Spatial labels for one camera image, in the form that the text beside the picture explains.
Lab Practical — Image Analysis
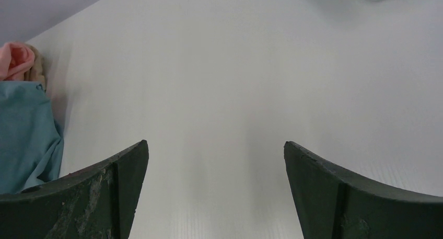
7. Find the grey blue t shirt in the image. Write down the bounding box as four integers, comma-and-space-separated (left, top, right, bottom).
1, 81, 64, 194

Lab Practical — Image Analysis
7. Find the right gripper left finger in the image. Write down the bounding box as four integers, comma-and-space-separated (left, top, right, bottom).
1, 140, 149, 238

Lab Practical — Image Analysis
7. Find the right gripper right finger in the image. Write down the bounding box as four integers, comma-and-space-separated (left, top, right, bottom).
284, 141, 442, 238

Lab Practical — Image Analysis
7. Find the pink folded t shirt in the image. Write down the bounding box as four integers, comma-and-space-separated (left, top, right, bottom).
1, 42, 35, 81

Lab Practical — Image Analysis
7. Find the beige folded t shirt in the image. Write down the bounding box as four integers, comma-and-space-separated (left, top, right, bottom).
24, 44, 46, 90

